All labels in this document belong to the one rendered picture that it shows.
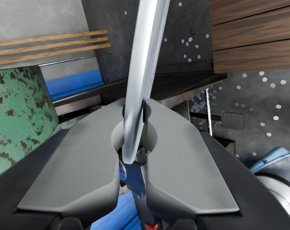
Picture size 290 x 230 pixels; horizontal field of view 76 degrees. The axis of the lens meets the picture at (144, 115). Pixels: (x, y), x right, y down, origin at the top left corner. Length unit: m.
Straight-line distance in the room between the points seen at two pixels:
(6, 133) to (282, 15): 0.80
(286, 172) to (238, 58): 0.44
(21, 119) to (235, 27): 0.74
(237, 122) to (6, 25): 1.86
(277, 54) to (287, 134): 0.58
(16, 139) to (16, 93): 0.10
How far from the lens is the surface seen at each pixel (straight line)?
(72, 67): 2.08
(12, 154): 0.45
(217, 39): 0.84
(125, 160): 0.16
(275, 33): 0.78
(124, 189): 1.07
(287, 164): 0.57
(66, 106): 1.08
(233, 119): 1.12
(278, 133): 1.27
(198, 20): 1.29
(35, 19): 2.06
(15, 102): 0.47
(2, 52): 1.74
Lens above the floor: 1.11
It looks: 38 degrees down
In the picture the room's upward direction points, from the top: 117 degrees counter-clockwise
